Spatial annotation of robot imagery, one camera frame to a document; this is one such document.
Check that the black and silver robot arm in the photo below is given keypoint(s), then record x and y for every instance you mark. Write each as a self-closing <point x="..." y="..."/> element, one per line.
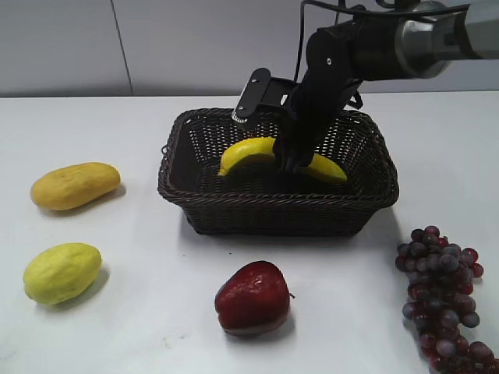
<point x="417" y="42"/>

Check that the black camera module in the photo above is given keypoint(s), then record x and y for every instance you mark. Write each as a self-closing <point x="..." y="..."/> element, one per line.
<point x="263" y="94"/>

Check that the black wicker basket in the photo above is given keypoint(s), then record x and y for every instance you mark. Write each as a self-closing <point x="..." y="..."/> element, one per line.
<point x="259" y="200"/>

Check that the red apple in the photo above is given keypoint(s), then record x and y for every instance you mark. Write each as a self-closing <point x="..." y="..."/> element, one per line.
<point x="253" y="301"/>

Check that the yellow banana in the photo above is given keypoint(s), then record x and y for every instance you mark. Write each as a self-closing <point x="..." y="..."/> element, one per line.
<point x="252" y="150"/>

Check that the yellow-green lemon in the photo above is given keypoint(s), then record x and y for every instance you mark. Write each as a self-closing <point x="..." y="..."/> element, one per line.
<point x="61" y="273"/>

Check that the orange-yellow mango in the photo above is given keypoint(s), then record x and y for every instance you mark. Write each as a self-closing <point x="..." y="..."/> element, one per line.
<point x="74" y="186"/>

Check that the purple grape bunch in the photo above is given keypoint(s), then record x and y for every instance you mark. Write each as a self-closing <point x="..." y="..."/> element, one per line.
<point x="441" y="277"/>

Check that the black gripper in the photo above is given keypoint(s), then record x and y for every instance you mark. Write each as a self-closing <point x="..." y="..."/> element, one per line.
<point x="317" y="102"/>

